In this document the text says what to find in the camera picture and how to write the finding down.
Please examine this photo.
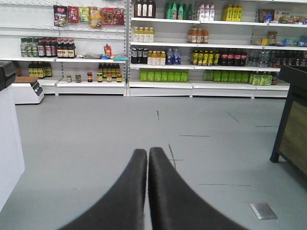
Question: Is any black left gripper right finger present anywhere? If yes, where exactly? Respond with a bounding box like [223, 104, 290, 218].
[148, 147, 244, 230]

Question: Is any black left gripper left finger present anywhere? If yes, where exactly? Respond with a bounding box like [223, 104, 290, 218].
[61, 149, 147, 230]

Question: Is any metal floor plate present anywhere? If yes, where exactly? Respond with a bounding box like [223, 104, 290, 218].
[249, 203, 278, 220]

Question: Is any white checkout counter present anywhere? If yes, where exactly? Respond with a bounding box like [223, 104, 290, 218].
[0, 61, 26, 211]

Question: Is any black wooden produce stand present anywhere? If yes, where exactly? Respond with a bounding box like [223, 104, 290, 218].
[270, 66, 307, 176]

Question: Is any white receipt printer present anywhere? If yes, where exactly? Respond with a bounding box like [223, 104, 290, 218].
[12, 76, 44, 104]

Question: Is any white store shelving unit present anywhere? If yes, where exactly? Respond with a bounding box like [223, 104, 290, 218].
[0, 0, 307, 98]

